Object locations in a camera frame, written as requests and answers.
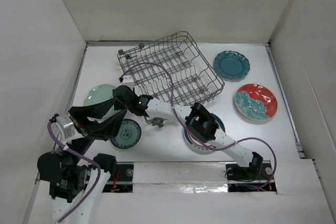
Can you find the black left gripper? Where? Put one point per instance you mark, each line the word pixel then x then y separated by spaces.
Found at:
pixel 103 129

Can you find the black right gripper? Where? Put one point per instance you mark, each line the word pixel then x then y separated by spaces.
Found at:
pixel 117 104

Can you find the light green floral plate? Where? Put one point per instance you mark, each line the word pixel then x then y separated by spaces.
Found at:
pixel 99 94

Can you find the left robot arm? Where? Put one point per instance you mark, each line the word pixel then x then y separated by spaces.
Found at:
pixel 76 182

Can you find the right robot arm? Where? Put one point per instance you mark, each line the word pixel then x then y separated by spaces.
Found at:
pixel 199 121

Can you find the blue patterned small plate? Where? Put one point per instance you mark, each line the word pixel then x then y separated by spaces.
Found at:
pixel 128 136

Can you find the white green rimmed plate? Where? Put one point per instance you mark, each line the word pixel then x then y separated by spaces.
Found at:
pixel 194 145

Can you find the teal scalloped plate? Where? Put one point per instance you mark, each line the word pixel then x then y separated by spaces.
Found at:
pixel 231 65

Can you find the red teal floral plate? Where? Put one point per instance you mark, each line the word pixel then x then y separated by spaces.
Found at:
pixel 256 102

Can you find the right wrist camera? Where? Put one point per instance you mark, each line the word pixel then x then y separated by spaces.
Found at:
pixel 126 78

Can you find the grey wire dish rack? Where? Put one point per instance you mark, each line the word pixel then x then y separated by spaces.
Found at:
pixel 171 68

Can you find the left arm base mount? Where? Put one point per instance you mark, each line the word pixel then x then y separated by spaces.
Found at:
pixel 122 179

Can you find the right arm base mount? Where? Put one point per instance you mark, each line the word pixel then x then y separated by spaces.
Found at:
pixel 241 181

